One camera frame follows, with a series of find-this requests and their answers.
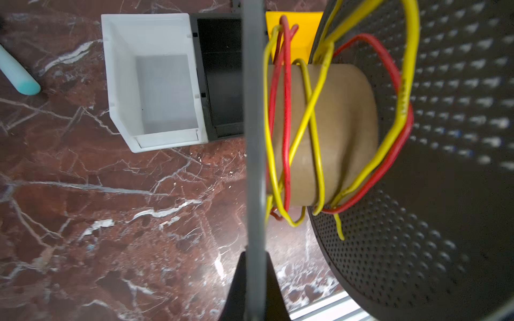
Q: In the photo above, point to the black plastic bin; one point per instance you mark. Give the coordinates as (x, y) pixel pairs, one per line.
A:
(217, 41)

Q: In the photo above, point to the light blue brush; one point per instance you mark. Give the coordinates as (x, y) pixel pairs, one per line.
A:
(18, 76)

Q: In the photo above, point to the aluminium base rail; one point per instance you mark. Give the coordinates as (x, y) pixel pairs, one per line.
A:
(339, 306)

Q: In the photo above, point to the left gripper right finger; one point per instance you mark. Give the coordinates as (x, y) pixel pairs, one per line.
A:
(275, 306)

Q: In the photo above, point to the white plastic bin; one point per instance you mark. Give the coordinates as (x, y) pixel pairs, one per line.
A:
(152, 80)

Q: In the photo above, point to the yellow plastic bin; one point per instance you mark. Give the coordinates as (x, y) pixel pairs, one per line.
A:
(303, 40)

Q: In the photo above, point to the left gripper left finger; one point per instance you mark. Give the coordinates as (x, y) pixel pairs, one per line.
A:
(235, 306)

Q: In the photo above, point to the grey cable spool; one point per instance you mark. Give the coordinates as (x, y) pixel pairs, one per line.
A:
(433, 240)

